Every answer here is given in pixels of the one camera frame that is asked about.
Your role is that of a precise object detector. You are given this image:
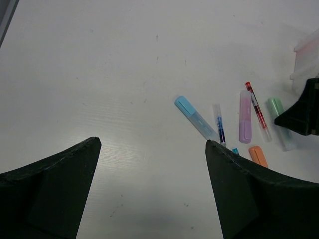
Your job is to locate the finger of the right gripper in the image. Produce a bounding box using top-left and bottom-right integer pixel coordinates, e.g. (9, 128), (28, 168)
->
(274, 78), (319, 136)

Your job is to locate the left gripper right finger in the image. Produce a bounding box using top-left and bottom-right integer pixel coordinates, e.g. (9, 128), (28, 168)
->
(205, 140), (319, 239)

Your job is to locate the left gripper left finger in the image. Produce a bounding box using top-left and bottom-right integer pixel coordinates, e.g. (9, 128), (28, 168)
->
(0, 137), (101, 239)

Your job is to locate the green highlighter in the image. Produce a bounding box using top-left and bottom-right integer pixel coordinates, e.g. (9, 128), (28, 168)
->
(267, 97), (296, 151)

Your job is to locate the red pen refill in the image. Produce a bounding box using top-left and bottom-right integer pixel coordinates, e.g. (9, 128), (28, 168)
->
(245, 82), (272, 142)

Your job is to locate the orange highlighter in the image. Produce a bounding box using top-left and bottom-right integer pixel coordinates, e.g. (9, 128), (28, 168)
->
(249, 146), (268, 168)

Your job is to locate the light blue pen refill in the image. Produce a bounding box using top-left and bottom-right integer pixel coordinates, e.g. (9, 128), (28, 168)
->
(232, 148), (240, 155)

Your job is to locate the purple pink highlighter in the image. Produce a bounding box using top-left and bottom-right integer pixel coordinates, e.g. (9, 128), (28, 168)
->
(239, 90), (252, 144)

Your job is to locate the dark blue pen refill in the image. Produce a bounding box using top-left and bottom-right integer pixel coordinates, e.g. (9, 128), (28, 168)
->
(213, 104), (226, 147)

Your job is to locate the blue highlighter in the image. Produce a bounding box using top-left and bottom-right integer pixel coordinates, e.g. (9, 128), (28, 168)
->
(174, 96), (219, 141)

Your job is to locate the clear three-compartment tray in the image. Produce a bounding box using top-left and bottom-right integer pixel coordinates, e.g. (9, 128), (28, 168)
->
(290, 29), (319, 96)

